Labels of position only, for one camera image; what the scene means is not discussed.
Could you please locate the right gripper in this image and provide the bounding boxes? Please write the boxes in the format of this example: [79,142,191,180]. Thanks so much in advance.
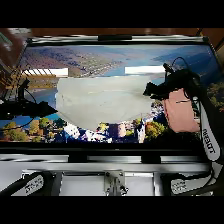
[142,81,171,101]

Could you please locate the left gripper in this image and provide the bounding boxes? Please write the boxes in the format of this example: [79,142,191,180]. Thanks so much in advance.
[30,101,59,118]

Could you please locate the white T-shirt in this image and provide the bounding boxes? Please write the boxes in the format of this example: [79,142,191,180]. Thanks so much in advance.
[54,75,156,132]

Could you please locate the pink garment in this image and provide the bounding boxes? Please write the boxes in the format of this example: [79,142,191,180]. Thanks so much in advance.
[162,87,201,134]

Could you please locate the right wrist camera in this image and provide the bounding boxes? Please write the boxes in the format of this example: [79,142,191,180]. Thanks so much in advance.
[162,62,176,77]

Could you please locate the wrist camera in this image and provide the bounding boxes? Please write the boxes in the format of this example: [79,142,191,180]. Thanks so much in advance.
[162,62,176,77]
[17,77,32,102]

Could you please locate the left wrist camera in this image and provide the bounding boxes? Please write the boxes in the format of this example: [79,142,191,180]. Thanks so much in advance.
[17,77,32,102]

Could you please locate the black cable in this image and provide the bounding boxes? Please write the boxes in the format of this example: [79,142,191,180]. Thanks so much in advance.
[171,56,193,72]

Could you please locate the silver frame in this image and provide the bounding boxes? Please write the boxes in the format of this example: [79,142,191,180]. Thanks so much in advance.
[0,34,224,197]

